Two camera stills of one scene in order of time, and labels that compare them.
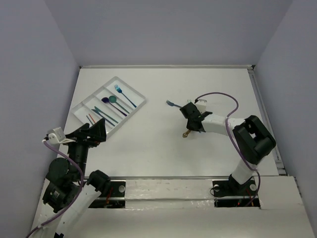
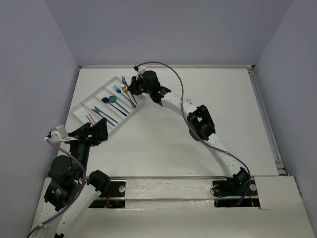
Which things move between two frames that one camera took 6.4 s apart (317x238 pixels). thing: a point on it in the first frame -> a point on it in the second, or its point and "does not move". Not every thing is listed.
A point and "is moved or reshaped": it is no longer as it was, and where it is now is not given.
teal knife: (112, 118) does not move
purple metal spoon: (106, 99) does not move
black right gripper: (188, 125) -> (132, 87)
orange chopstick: (91, 118) does not move
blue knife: (103, 117) does not move
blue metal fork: (120, 90) does not move
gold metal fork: (185, 134) -> (125, 88)
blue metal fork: (171, 104) is moved or reshaped
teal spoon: (113, 99) does not move
